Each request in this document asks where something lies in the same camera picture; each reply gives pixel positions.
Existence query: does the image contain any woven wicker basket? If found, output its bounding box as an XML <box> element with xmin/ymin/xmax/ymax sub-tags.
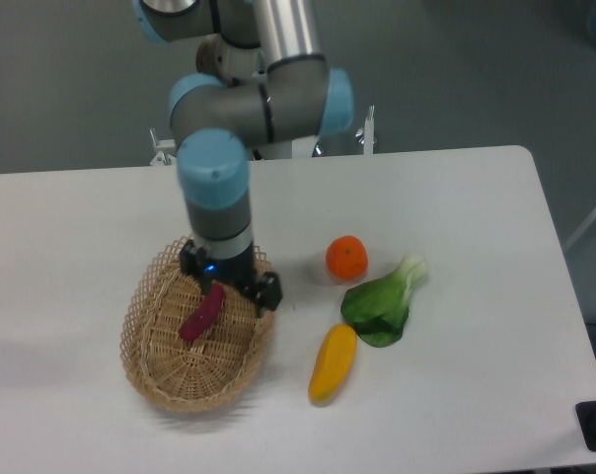
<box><xmin>119</xmin><ymin>238</ymin><xmax>275</xmax><ymax>413</ymax></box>

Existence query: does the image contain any orange tangerine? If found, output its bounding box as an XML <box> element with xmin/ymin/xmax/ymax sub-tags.
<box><xmin>326</xmin><ymin>235</ymin><xmax>368</xmax><ymax>280</ymax></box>

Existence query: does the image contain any yellow mango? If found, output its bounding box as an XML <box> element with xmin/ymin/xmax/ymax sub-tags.
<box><xmin>308</xmin><ymin>324</ymin><xmax>357</xmax><ymax>405</ymax></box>

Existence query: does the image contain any white metal base frame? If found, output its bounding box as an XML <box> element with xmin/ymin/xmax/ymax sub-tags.
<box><xmin>149</xmin><ymin>104</ymin><xmax>378</xmax><ymax>167</ymax></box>

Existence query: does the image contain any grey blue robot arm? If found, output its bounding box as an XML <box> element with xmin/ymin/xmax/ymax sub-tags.
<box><xmin>133</xmin><ymin>1</ymin><xmax>354</xmax><ymax>313</ymax></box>

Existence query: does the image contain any green bok choy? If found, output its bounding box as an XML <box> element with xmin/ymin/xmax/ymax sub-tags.
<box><xmin>340</xmin><ymin>254</ymin><xmax>428</xmax><ymax>349</ymax></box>

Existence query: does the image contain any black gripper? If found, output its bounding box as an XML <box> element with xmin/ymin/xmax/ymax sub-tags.
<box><xmin>179</xmin><ymin>241</ymin><xmax>283</xmax><ymax>318</ymax></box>

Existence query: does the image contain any purple sweet potato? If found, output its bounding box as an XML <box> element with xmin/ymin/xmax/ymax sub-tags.
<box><xmin>179</xmin><ymin>282</ymin><xmax>225</xmax><ymax>343</ymax></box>

